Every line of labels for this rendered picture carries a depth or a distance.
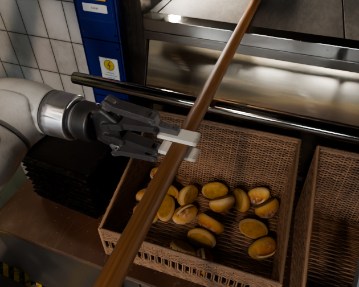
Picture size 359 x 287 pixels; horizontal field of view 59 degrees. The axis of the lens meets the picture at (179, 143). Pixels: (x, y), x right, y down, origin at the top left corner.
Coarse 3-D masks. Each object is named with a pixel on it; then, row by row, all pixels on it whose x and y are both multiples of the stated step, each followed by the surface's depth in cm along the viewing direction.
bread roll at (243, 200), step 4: (236, 188) 119; (232, 192) 119; (236, 192) 117; (240, 192) 116; (244, 192) 116; (236, 196) 117; (240, 196) 115; (244, 196) 114; (236, 200) 116; (240, 200) 114; (244, 200) 114; (248, 200) 114; (236, 204) 115; (240, 204) 114; (244, 204) 113; (248, 204) 114; (236, 208) 115; (240, 208) 113; (244, 208) 113; (248, 208) 115
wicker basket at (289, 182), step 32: (224, 128) 114; (160, 160) 129; (256, 160) 116; (288, 160) 112; (128, 192) 112; (288, 192) 104; (160, 224) 113; (192, 224) 113; (224, 224) 113; (288, 224) 92; (160, 256) 95; (192, 256) 89; (224, 256) 104
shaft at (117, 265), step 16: (256, 0) 105; (240, 32) 86; (224, 48) 81; (224, 64) 73; (208, 80) 68; (208, 96) 64; (192, 112) 60; (192, 128) 57; (176, 144) 53; (176, 160) 51; (160, 176) 48; (160, 192) 46; (144, 208) 44; (128, 224) 42; (144, 224) 42; (128, 240) 40; (112, 256) 39; (128, 256) 39; (112, 272) 37
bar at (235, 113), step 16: (80, 80) 76; (96, 80) 75; (112, 80) 75; (144, 96) 72; (160, 96) 71; (176, 96) 70; (192, 96) 70; (224, 112) 68; (240, 112) 66; (256, 112) 66; (272, 112) 65; (288, 128) 65; (304, 128) 63; (320, 128) 62; (336, 128) 62; (352, 128) 62
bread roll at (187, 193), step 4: (184, 188) 117; (188, 188) 117; (192, 188) 118; (196, 188) 120; (180, 192) 117; (184, 192) 116; (188, 192) 116; (192, 192) 118; (196, 192) 119; (180, 196) 116; (184, 196) 115; (188, 196) 116; (192, 196) 118; (196, 196) 120; (180, 200) 115; (184, 200) 115; (188, 200) 116; (192, 200) 118; (180, 204) 116
